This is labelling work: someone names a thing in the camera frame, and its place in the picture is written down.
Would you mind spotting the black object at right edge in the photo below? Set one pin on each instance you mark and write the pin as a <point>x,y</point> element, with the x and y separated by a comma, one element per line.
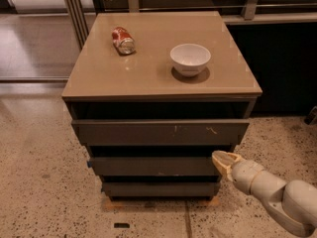
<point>311,118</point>

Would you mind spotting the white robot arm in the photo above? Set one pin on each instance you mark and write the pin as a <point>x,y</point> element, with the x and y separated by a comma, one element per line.
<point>292,204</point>

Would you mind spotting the metal railing frame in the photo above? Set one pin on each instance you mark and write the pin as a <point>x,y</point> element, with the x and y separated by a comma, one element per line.
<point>234,11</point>

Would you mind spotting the white ceramic bowl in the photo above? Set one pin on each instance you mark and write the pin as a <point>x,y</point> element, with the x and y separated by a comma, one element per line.
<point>189,59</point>

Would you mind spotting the grey drawer cabinet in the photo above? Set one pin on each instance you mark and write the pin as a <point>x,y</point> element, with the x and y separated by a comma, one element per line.
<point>105,85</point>

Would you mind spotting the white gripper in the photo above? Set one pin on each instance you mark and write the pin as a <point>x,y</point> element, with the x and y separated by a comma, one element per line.
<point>242,175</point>

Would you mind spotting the grey top drawer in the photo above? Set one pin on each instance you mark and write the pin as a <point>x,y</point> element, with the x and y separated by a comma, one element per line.
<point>160,132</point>

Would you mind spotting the grey drawer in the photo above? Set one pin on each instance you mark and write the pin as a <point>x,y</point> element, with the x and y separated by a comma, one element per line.
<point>154,166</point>
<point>160,132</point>
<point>160,189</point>

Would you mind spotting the crushed red soda can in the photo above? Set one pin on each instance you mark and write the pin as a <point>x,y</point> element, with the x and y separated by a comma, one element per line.
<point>123,41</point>

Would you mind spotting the grey bottom drawer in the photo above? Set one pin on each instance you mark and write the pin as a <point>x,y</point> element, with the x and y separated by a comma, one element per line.
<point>160,189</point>

